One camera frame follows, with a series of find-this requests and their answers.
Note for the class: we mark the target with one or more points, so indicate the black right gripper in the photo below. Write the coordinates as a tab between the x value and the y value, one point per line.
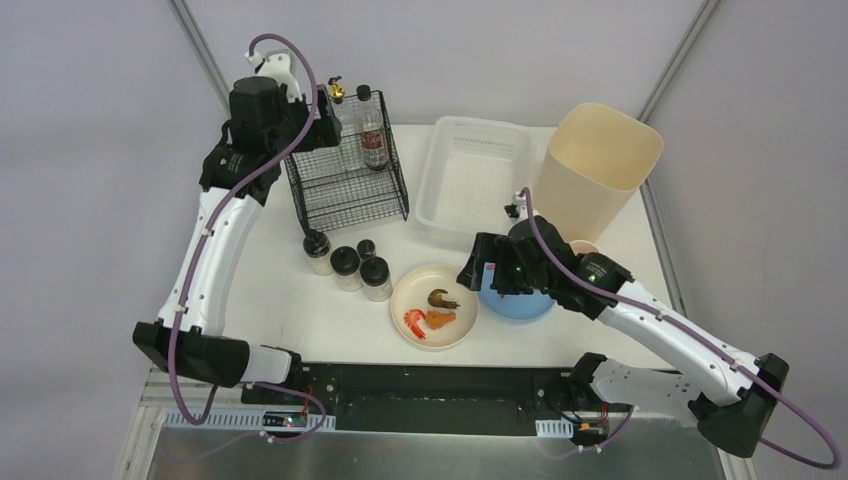
477	266

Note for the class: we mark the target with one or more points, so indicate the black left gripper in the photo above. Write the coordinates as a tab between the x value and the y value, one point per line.
324	125

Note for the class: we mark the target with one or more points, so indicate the clear bottle gold spout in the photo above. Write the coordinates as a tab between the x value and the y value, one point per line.
343	112

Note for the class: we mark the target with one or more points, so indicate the dark sauce bottle red label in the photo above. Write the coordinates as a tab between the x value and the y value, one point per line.
370	125

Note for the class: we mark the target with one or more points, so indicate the spice jar black lid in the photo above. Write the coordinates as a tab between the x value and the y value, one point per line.
317	248
375	275
345	263

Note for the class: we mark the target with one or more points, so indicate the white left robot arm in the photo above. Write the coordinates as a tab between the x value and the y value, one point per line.
187	338

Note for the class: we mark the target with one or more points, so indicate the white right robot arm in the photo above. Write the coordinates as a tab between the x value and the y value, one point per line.
723	392

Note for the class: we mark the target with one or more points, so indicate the blue round plate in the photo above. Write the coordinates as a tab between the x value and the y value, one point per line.
513	309

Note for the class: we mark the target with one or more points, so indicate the brown toy shrimp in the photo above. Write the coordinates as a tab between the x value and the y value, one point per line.
436	299

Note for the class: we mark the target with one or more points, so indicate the white plastic perforated basket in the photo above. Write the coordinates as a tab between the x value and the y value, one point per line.
472	169

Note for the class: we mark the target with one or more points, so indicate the cream round plate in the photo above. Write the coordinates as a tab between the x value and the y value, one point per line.
430	310

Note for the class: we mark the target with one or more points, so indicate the orange fried food piece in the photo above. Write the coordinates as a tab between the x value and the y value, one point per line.
437	319

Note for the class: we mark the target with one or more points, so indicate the pink cup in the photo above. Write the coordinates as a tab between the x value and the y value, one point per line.
581	247

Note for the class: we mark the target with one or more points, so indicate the red toy shrimp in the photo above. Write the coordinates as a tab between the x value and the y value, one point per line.
412	319

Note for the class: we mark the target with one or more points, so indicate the small dark taped spice jar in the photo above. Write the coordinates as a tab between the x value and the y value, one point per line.
366	249

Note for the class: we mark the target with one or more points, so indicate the beige plastic waste bin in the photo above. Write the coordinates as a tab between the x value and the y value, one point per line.
594	162

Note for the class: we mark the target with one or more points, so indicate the black wire basket rack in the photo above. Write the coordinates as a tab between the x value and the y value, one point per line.
360	180

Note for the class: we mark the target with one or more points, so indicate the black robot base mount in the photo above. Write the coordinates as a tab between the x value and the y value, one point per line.
488	401

